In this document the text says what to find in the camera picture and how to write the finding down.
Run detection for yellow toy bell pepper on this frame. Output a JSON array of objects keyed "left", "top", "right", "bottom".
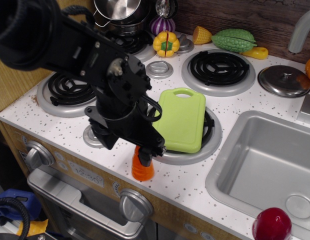
[{"left": 152, "top": 30, "right": 180, "bottom": 58}]

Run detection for green toy bitter gourd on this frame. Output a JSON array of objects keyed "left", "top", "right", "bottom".
[{"left": 211, "top": 28, "right": 257, "bottom": 53}]

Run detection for orange toy carrot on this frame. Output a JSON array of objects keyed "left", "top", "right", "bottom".
[{"left": 131, "top": 146, "right": 155, "bottom": 182}]

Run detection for front right black burner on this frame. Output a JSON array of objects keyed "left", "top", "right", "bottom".
[{"left": 153, "top": 107, "right": 222, "bottom": 166}]

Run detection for yellow cloth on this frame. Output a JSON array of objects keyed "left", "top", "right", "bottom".
[{"left": 27, "top": 219, "right": 49, "bottom": 237}]

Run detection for yellow toy banana piece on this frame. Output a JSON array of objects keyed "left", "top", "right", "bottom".
[{"left": 241, "top": 46, "right": 269, "bottom": 60}]

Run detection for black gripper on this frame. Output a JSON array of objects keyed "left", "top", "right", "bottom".
[{"left": 84, "top": 99, "right": 166, "bottom": 167}]

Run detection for green plastic cutting board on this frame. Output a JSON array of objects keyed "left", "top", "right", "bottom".
[{"left": 153, "top": 87, "right": 206, "bottom": 153}]

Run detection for silver stove top knob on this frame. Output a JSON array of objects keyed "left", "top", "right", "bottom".
[{"left": 146, "top": 60, "right": 174, "bottom": 80}]

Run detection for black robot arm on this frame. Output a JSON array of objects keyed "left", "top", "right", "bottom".
[{"left": 0, "top": 0, "right": 166, "bottom": 167}]

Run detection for silver oven door handle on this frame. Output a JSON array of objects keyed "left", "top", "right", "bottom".
[{"left": 27, "top": 169, "right": 148, "bottom": 240}]

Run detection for stainless steel pot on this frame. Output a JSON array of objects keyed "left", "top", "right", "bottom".
[{"left": 93, "top": 0, "right": 151, "bottom": 36}]

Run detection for red toy apple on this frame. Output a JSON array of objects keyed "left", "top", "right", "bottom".
[{"left": 252, "top": 207, "right": 292, "bottom": 240}]

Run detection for black corrugated cable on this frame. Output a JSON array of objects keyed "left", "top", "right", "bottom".
[{"left": 0, "top": 198, "right": 31, "bottom": 240}]

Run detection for silver back stove knob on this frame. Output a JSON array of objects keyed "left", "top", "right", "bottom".
[{"left": 177, "top": 34, "right": 194, "bottom": 54}]

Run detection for blue object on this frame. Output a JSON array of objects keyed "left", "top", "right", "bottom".
[{"left": 0, "top": 188, "right": 42, "bottom": 221}]

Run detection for back right black burner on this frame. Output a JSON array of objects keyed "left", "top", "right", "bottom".
[{"left": 181, "top": 49, "right": 256, "bottom": 97}]

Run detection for silver pot lid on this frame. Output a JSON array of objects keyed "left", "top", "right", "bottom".
[{"left": 257, "top": 65, "right": 310, "bottom": 98}]

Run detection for silver toy sink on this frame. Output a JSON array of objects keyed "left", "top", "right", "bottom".
[{"left": 205, "top": 111, "right": 310, "bottom": 231}]

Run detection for yellow toy corn piece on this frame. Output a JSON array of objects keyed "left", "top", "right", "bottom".
[{"left": 192, "top": 26, "right": 212, "bottom": 45}]

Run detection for right silver oven dial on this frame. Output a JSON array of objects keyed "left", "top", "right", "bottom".
[{"left": 119, "top": 188, "right": 154, "bottom": 223}]

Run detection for left silver oven dial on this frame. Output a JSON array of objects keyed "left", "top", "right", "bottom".
[{"left": 25, "top": 140, "right": 55, "bottom": 170}]

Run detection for silver faucet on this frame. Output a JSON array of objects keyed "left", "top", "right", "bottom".
[{"left": 288, "top": 10, "right": 310, "bottom": 54}]

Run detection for silver oven dial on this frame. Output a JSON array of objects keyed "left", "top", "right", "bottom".
[
  {"left": 119, "top": 188, "right": 154, "bottom": 223},
  {"left": 25, "top": 140, "right": 55, "bottom": 170}
]

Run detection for purple toy onion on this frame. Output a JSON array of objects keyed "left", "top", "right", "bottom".
[{"left": 149, "top": 16, "right": 176, "bottom": 36}]

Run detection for black burner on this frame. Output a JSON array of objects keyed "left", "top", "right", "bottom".
[
  {"left": 36, "top": 72, "right": 96, "bottom": 118},
  {"left": 153, "top": 107, "right": 222, "bottom": 166},
  {"left": 181, "top": 49, "right": 256, "bottom": 97},
  {"left": 105, "top": 30, "right": 156, "bottom": 63}
]

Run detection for back left black burner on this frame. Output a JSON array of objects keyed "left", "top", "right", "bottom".
[{"left": 105, "top": 30, "right": 156, "bottom": 63}]

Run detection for front left black burner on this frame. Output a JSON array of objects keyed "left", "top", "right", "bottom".
[{"left": 36, "top": 72, "right": 96, "bottom": 118}]

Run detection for silver spoon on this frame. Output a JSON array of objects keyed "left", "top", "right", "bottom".
[{"left": 155, "top": 0, "right": 171, "bottom": 19}]

